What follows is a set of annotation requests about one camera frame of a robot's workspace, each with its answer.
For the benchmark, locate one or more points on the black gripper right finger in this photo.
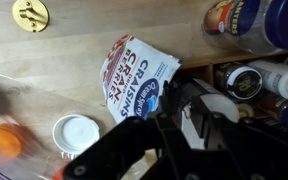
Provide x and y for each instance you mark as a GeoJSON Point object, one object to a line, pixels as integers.
{"type": "Point", "coordinates": [226, 147]}

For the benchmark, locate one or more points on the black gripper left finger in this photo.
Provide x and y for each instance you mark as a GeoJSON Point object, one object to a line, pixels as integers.
{"type": "Point", "coordinates": [115, 153]}

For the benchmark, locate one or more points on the white plastic lid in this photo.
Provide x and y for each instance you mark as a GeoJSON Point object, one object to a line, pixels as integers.
{"type": "Point", "coordinates": [73, 134]}

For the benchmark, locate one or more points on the black lid jar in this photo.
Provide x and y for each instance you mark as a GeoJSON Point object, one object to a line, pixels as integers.
{"type": "Point", "coordinates": [238, 80]}

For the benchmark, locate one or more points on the wooden condiment tray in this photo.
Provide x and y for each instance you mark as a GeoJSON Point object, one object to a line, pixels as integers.
{"type": "Point", "coordinates": [203, 67]}

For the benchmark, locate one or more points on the white spice shaker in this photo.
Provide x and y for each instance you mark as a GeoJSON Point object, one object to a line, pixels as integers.
{"type": "Point", "coordinates": [274, 76]}

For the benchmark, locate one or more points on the Planters peanut jar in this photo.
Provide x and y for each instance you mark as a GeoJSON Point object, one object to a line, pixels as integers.
{"type": "Point", "coordinates": [255, 26]}

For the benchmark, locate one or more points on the brass hook plate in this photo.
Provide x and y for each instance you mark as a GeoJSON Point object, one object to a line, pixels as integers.
{"type": "Point", "coordinates": [30, 15]}

